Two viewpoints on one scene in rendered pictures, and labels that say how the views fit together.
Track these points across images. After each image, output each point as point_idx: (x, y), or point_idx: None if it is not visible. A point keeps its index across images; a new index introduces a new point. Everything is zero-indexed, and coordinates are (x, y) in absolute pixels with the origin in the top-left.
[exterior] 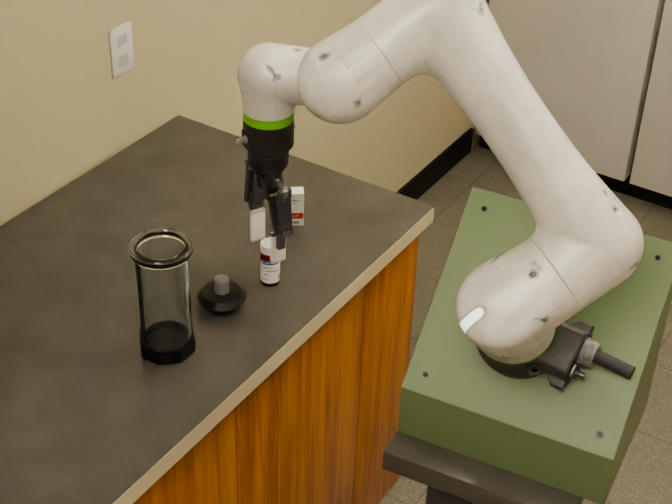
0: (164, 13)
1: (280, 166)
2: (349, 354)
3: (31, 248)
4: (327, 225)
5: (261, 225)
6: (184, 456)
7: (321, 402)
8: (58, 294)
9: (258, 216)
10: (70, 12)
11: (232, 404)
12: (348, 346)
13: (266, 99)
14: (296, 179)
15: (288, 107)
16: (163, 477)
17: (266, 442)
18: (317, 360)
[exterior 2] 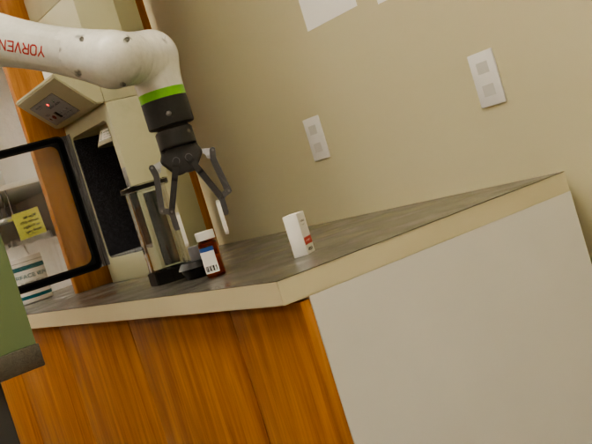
0: (540, 43)
1: (158, 145)
2: (245, 410)
3: (339, 224)
4: (284, 263)
5: (220, 218)
6: (107, 338)
7: (226, 436)
8: (271, 245)
9: (217, 207)
10: (423, 33)
11: (103, 316)
12: (240, 396)
13: None
14: (388, 232)
15: (135, 86)
16: (98, 340)
17: (174, 410)
18: (202, 373)
